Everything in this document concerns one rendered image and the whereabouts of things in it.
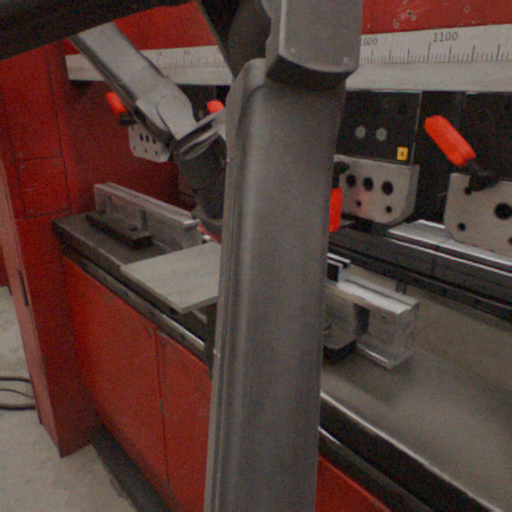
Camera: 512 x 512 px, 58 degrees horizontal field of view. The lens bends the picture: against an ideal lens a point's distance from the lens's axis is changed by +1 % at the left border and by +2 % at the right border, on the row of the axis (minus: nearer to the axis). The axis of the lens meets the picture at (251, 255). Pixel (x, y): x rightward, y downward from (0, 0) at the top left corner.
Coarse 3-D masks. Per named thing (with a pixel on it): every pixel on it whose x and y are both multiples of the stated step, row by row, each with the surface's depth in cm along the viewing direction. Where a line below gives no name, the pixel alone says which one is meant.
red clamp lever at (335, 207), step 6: (336, 162) 61; (342, 162) 62; (336, 168) 61; (342, 168) 61; (348, 168) 63; (336, 174) 61; (336, 180) 62; (336, 186) 62; (336, 192) 62; (336, 198) 62; (336, 204) 63; (330, 210) 63; (336, 210) 63; (330, 216) 63; (336, 216) 63; (330, 222) 63; (336, 222) 64; (330, 228) 64; (336, 228) 64
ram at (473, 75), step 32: (384, 0) 54; (416, 0) 51; (448, 0) 49; (480, 0) 47; (128, 32) 100; (160, 32) 91; (192, 32) 83; (384, 32) 55; (384, 64) 56; (416, 64) 53; (448, 64) 50; (480, 64) 48
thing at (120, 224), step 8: (88, 216) 133; (96, 216) 130; (104, 216) 130; (112, 216) 130; (96, 224) 129; (104, 224) 125; (112, 224) 124; (120, 224) 124; (128, 224) 124; (112, 232) 122; (120, 232) 118; (128, 232) 117; (136, 232) 117; (144, 232) 117; (120, 240) 119; (128, 240) 115; (136, 240) 114; (144, 240) 115; (136, 248) 115
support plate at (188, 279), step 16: (160, 256) 76; (176, 256) 76; (192, 256) 76; (208, 256) 76; (128, 272) 70; (144, 272) 70; (160, 272) 70; (176, 272) 70; (192, 272) 70; (208, 272) 70; (160, 288) 65; (176, 288) 65; (192, 288) 65; (208, 288) 65; (176, 304) 61; (192, 304) 61
